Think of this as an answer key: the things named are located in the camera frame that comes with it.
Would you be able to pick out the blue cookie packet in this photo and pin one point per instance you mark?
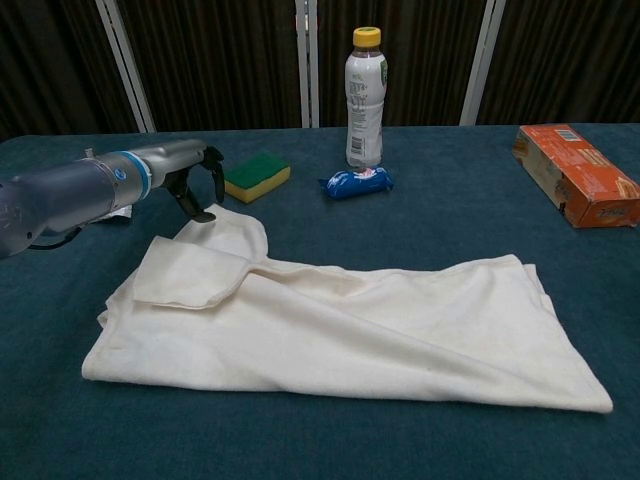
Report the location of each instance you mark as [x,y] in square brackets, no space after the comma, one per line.
[355,184]

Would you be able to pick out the white snack bag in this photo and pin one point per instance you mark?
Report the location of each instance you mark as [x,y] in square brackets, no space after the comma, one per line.
[120,214]

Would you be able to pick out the black pleated curtain panel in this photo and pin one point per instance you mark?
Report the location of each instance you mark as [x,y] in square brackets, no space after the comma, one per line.
[215,65]
[425,65]
[565,60]
[50,65]

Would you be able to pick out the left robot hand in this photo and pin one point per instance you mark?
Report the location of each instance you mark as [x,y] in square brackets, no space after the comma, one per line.
[172,160]

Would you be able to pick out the orange cardboard box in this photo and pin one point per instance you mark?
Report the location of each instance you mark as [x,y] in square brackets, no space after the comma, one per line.
[575,170]

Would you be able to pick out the green yellow sponge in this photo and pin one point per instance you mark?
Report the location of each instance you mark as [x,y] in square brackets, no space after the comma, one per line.
[257,175]

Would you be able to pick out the white T-shirt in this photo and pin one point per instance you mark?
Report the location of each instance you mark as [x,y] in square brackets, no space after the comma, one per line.
[325,325]

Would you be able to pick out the white bottle yellow cap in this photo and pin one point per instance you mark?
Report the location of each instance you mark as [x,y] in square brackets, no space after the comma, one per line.
[365,110]

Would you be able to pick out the white partition frame post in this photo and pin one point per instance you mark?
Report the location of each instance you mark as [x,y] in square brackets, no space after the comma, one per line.
[312,65]
[481,62]
[126,65]

